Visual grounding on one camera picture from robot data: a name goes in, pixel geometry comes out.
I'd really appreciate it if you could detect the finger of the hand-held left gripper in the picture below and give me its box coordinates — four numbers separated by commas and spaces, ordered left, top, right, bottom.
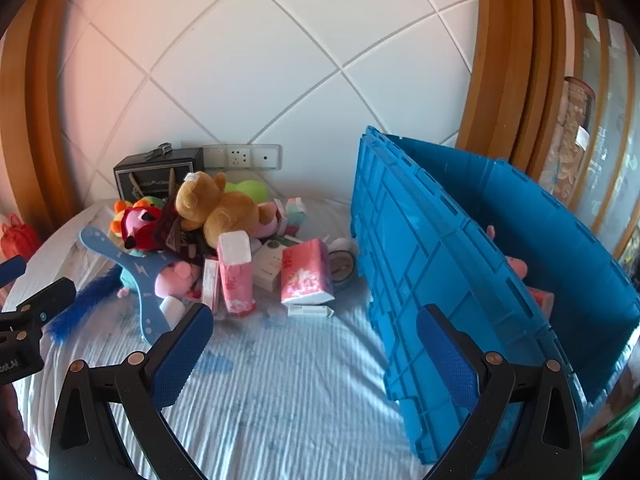
0, 255, 27, 288
17, 277, 77, 329

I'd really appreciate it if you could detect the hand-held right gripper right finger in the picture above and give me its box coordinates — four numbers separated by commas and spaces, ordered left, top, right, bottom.
416, 303, 586, 480

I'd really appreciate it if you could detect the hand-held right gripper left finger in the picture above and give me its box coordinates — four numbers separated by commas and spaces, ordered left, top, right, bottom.
48, 303, 215, 480

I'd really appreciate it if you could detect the pink pig plush blue shirt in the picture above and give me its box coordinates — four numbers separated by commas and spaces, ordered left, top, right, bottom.
116, 260, 204, 302

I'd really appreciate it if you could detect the blue plastic paddle toy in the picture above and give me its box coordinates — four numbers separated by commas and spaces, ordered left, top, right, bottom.
79, 226, 174, 346

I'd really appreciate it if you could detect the tall pink tissue pack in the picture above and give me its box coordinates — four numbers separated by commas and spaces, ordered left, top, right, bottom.
217, 230, 258, 317

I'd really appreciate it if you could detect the blue plastic storage crate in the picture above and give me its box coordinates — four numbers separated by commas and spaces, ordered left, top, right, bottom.
350, 126, 640, 463

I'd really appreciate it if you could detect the maroon white knitted scarf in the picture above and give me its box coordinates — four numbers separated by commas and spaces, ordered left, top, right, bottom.
154, 195, 218, 261

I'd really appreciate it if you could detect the large pink tissue pack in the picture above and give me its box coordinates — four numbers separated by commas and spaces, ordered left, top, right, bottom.
280, 238, 335, 306

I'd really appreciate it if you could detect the brown teddy bear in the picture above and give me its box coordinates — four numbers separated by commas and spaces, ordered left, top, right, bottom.
175, 172, 262, 250

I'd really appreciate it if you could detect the person's left forearm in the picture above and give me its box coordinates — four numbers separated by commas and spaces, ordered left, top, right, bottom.
0, 380, 34, 476

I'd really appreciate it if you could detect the striped cloth covered desktop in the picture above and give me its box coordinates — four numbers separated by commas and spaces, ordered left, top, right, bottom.
5, 195, 426, 480

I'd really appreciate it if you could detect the blue feather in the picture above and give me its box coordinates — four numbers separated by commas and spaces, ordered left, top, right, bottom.
47, 265, 124, 346

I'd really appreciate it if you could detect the yellow orange plush toy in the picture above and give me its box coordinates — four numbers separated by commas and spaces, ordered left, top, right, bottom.
110, 196, 165, 239

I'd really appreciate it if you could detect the pink pig plush red dress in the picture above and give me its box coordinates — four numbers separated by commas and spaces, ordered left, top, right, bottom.
121, 206, 166, 252

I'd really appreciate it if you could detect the white box green logo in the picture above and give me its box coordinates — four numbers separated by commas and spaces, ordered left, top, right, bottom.
251, 236, 304, 292

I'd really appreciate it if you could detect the black gift box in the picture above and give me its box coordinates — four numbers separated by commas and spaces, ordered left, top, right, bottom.
113, 147, 205, 207

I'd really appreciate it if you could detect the green ball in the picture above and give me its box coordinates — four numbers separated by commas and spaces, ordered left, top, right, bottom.
223, 180, 270, 207

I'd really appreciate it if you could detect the pink mint tissue pack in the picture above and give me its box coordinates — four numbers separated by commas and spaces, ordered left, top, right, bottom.
284, 197, 309, 237

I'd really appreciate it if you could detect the green cloth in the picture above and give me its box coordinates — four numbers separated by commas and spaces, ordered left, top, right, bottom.
581, 400, 640, 480

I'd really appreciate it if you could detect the patterned rolled carpet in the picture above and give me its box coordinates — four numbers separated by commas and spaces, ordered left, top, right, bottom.
537, 76, 599, 207

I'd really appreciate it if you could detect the frosted glass wooden door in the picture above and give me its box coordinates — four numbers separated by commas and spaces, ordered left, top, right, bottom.
569, 0, 640, 263

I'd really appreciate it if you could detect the wooden door frame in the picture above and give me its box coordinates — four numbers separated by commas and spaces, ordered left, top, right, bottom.
454, 0, 572, 197
22, 0, 107, 235

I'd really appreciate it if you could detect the white wall socket panel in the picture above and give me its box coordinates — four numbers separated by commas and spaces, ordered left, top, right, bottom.
202, 143, 283, 170

